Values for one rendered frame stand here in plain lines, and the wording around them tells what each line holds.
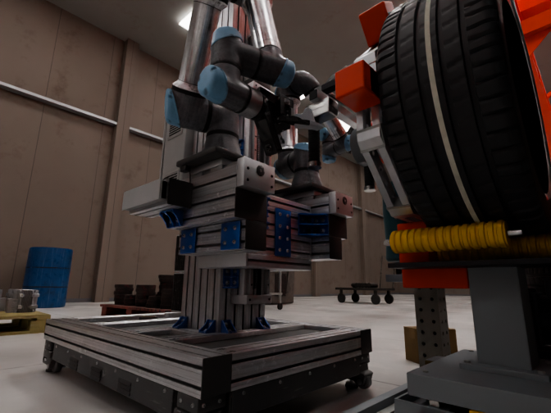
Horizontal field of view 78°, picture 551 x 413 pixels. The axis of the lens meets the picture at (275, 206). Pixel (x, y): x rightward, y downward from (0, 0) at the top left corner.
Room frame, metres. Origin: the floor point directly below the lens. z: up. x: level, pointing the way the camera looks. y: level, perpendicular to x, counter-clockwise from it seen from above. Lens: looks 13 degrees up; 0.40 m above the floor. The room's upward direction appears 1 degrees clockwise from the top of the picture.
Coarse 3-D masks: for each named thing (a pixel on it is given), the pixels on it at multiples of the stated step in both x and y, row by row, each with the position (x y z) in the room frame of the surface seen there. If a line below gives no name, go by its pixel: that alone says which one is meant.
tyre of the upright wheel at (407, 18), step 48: (432, 0) 0.60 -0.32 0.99; (480, 0) 0.52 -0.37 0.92; (384, 48) 0.65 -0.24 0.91; (432, 48) 0.57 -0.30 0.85; (480, 48) 0.52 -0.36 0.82; (384, 96) 0.66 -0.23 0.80; (480, 96) 0.54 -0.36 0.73; (432, 144) 0.64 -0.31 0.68; (480, 144) 0.59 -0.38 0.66; (528, 144) 0.60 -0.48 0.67; (432, 192) 0.71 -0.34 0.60; (480, 192) 0.65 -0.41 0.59; (528, 192) 0.61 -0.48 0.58
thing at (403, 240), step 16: (464, 224) 0.74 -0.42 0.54; (480, 224) 0.71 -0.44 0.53; (496, 224) 0.69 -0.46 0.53; (400, 240) 0.82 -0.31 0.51; (416, 240) 0.80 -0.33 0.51; (432, 240) 0.77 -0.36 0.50; (448, 240) 0.75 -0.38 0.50; (464, 240) 0.73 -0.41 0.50; (480, 240) 0.71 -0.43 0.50; (496, 240) 0.69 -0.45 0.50
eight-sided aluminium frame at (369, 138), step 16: (368, 64) 0.73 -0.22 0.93; (368, 112) 0.77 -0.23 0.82; (368, 128) 0.74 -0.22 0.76; (384, 128) 0.73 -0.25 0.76; (368, 144) 0.75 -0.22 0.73; (384, 144) 0.73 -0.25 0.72; (368, 160) 0.78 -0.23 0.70; (384, 160) 0.76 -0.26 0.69; (384, 176) 0.82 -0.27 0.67; (384, 192) 0.83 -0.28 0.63; (400, 192) 0.81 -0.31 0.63; (400, 208) 0.84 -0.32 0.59
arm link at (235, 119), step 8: (208, 104) 1.04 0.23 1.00; (216, 104) 1.06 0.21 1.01; (208, 112) 1.04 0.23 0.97; (216, 112) 1.06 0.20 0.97; (224, 112) 1.07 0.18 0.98; (232, 112) 1.08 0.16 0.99; (208, 120) 1.06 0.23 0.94; (216, 120) 1.07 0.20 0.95; (224, 120) 1.07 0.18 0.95; (232, 120) 1.09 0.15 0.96; (208, 128) 1.08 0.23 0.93; (216, 128) 1.07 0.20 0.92; (224, 128) 1.07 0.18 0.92; (232, 128) 1.09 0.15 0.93
